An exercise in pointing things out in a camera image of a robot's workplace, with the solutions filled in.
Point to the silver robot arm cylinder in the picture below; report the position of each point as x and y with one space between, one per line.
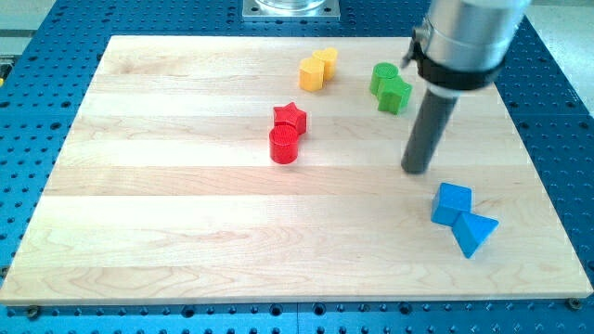
481 30

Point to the red star block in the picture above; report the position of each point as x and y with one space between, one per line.
292 116

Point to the yellow heart block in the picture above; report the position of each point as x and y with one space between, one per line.
329 57

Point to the green star block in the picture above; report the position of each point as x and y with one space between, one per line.
393 95

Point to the red cylinder block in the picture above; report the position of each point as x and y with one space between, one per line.
283 144

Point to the yellow hexagon block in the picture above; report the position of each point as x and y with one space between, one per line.
311 74

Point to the light wooden board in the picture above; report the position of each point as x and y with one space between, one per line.
164 190

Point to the green cylinder block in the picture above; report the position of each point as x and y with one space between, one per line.
381 71

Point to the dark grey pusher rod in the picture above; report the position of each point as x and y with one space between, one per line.
435 110

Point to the blue cube block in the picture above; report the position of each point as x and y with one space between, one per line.
449 202

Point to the blue triangle block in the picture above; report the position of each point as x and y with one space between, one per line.
471 231

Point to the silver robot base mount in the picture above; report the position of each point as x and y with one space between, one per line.
290 9

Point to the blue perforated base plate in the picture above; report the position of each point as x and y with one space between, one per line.
47 84

